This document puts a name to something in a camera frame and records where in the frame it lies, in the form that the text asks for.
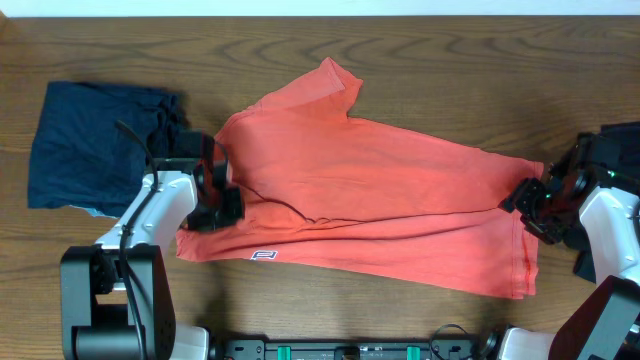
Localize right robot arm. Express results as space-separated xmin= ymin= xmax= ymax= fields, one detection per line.
xmin=496 ymin=133 xmax=639 ymax=360

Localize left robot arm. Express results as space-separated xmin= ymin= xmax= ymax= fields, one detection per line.
xmin=60 ymin=131 xmax=244 ymax=360

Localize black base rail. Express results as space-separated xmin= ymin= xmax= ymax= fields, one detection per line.
xmin=219 ymin=336 xmax=498 ymax=360

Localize coral red t-shirt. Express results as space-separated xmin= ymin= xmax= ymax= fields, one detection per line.
xmin=177 ymin=59 xmax=543 ymax=299

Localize black garment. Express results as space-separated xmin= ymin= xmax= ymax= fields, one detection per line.
xmin=573 ymin=122 xmax=639 ymax=284

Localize folded navy blue garment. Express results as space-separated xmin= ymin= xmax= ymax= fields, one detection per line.
xmin=27 ymin=81 xmax=183 ymax=218

